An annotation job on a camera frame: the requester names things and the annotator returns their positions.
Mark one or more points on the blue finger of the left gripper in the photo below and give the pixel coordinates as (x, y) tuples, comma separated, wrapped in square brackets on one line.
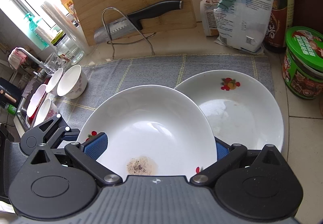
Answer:
[(68, 137)]

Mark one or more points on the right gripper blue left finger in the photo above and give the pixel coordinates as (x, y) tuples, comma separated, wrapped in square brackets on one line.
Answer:
[(95, 145)]

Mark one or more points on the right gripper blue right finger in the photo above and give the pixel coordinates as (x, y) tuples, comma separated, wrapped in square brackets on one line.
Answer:
[(222, 149)]

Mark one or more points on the white bowl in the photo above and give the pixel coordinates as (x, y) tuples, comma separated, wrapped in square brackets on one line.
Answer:
[(47, 110), (73, 83), (52, 85)]

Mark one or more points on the white plate with stain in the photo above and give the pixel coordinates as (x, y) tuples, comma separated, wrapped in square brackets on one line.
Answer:
[(152, 130)]

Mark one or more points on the white pink colander basket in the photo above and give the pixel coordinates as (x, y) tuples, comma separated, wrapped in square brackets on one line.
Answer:
[(35, 100)]

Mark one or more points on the red wash basin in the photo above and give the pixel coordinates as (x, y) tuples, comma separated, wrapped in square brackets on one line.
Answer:
[(32, 111)]

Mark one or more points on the steel sink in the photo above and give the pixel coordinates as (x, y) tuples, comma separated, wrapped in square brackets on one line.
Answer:
[(21, 121)]

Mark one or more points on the grey checked towel mat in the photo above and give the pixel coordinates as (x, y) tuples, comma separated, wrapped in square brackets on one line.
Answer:
[(107, 79)]

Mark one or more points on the glass mug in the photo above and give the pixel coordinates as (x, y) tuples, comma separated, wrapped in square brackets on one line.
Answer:
[(53, 63)]

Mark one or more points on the steel faucet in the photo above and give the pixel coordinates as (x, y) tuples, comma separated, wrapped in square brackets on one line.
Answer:
[(31, 63)]

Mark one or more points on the glass jar green lid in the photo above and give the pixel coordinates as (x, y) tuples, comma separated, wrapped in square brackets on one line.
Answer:
[(66, 49)]

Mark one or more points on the pink rag on faucet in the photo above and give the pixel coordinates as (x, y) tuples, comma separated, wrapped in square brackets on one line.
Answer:
[(17, 57)]

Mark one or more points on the tall plastic cup stack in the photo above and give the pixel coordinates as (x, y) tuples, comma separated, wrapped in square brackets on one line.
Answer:
[(76, 34)]

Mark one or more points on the green lidded sauce tub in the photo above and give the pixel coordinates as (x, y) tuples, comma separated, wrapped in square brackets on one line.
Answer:
[(302, 65)]

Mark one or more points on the green dish soap bottle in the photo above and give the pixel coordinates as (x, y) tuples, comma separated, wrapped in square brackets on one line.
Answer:
[(35, 26)]

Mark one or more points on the white salt bag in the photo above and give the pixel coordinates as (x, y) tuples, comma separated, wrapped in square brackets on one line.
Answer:
[(243, 25)]

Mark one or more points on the dark soy sauce bottle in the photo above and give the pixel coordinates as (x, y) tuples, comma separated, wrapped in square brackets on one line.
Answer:
[(280, 21)]

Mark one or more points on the metal wire rack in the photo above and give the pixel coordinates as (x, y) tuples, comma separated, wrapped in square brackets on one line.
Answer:
[(122, 27)]

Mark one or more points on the black handled kitchen knife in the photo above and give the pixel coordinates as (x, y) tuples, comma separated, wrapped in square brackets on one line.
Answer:
[(132, 22)]

